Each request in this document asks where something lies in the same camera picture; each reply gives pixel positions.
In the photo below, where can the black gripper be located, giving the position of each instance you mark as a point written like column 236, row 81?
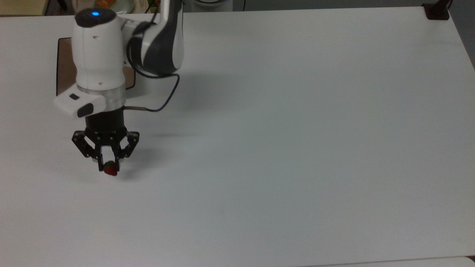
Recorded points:
column 105, row 129

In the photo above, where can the red strawberry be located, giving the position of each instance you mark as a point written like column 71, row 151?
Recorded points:
column 110, row 169

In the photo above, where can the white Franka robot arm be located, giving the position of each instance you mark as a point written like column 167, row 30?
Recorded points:
column 98, row 55

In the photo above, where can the square brown ceramic plate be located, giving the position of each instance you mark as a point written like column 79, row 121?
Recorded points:
column 66, row 70

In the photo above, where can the white bowl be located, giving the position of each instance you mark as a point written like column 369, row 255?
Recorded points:
column 122, row 6

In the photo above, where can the orange fruit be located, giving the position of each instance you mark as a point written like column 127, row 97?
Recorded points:
column 102, row 3

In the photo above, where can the light wooden board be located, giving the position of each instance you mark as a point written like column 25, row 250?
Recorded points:
column 22, row 6

